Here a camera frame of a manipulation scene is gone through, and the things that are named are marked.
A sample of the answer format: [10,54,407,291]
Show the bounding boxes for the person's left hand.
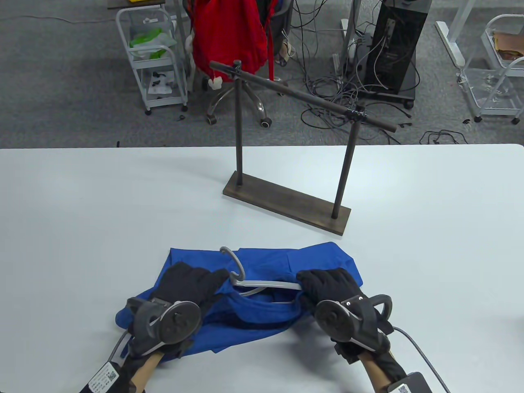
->
[139,262,231,361]

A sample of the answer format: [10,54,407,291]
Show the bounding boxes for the person's right hand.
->
[296,268,392,363]

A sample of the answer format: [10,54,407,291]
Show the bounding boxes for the grey plastic hanger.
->
[220,246,306,304]

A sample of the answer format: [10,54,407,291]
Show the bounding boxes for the blue t-shirt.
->
[115,242,363,363]

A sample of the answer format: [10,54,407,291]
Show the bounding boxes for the person's left forearm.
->
[118,354,165,393]

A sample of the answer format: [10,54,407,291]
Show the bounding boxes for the person's right forearm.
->
[358,352,410,393]

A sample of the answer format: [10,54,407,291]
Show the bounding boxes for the grey left hand controller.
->
[125,297,202,359]

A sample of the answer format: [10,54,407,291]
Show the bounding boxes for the dark metal clothes rack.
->
[209,59,398,237]

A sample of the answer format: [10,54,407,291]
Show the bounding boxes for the office chair with chrome base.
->
[203,0,294,127]

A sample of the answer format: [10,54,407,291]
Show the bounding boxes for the white cart with green bag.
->
[116,7,189,115]

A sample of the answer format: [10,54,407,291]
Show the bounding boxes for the green plastic bag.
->
[130,27,177,60]

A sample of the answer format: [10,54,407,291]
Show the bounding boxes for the black computer tower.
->
[364,0,433,109]

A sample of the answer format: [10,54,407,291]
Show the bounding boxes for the red jacket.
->
[186,0,276,88]

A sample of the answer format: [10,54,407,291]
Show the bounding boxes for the white cart with brown item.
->
[456,14,524,125]

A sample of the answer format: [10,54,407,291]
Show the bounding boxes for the grey metal desk leg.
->
[341,0,363,79]

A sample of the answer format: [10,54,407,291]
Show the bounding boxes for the white desk leg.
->
[435,0,476,68]

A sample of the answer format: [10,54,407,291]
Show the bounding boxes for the brown item in cart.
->
[492,32,524,60]

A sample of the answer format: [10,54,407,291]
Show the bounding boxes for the grey left wrist cable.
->
[108,330,132,363]

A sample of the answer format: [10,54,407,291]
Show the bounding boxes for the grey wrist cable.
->
[391,326,452,393]
[108,330,132,363]

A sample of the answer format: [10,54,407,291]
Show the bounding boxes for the grey right wrist cable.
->
[391,326,452,393]

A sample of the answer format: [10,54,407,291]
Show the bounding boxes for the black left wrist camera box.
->
[78,360,124,393]

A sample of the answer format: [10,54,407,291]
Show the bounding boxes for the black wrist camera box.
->
[78,360,124,393]
[387,372,435,393]

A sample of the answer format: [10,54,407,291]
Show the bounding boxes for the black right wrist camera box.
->
[387,372,435,393]

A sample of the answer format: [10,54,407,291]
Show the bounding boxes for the coiled black floor cable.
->
[420,129,470,146]

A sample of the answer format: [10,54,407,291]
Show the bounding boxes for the tangle of floor cables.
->
[280,0,414,145]

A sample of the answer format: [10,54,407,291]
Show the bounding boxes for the thin black floor cable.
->
[0,15,120,26]

